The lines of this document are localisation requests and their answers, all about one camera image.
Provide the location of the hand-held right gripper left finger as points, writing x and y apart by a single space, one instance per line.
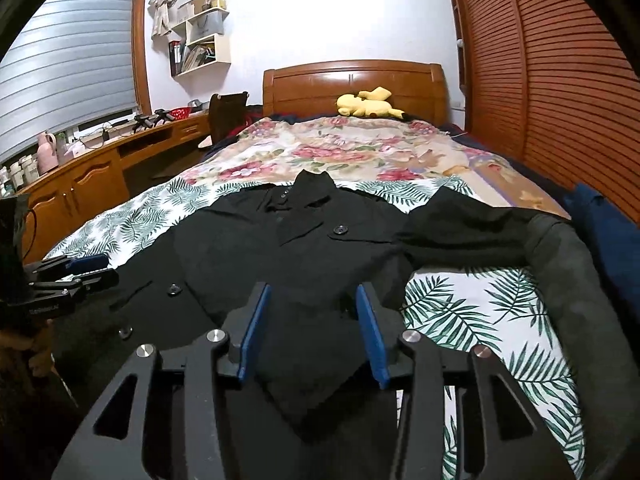
252 335

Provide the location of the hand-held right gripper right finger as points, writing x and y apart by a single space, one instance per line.
372 340

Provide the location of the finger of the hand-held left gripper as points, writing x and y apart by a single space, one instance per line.
92 282
85 261

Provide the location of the black buttoned coat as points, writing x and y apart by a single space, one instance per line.
310 260

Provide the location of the person's left hand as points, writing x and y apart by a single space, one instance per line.
30 345

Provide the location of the row of white jars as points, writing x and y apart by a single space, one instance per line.
20 175

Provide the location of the wooden desk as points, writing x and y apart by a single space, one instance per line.
95 180

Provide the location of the leaf-print bed sheet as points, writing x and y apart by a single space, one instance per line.
450 310

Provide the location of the pink thermos jug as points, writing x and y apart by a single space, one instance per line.
46 152

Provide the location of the white power strip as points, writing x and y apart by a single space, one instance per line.
100 132

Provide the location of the grey window blind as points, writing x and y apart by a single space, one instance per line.
65 65

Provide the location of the floral blanket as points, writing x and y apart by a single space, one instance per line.
350 150

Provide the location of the dark wooden chair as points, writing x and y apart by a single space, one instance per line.
225 115

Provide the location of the grey blanket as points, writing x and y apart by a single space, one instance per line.
575 280

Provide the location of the yellow plush toy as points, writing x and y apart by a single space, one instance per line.
367 105

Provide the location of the dark blue cloth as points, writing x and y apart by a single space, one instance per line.
610 250

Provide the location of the wooden headboard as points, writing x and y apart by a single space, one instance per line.
310 87

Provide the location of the grey paper bag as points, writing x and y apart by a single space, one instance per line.
206 26

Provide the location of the tied cream curtain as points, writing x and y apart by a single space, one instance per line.
164 5

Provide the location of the wooden louvred wardrobe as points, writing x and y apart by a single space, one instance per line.
560 85

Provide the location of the wooden window frame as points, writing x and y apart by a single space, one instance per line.
142 50

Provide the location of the white wall shelf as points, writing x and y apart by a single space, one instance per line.
220 50

